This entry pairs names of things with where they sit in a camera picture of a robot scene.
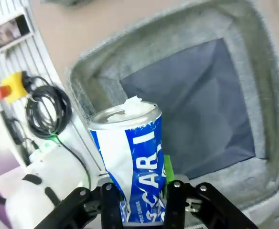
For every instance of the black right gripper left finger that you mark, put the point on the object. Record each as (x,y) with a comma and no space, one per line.
(87,205)

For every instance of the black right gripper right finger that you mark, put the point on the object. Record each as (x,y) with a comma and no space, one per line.
(201,207)

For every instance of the blue white crushed drink can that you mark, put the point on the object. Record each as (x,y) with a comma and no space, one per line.
(142,152)

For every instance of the grey felt basket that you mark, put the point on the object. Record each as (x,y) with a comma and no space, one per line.
(192,100)

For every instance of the white slatted panel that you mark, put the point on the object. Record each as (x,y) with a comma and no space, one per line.
(27,78)

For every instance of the yellow emergency stop button box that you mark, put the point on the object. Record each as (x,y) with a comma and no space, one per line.
(10,87)

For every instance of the dark picture on panel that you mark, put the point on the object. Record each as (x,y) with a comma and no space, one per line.
(7,32)

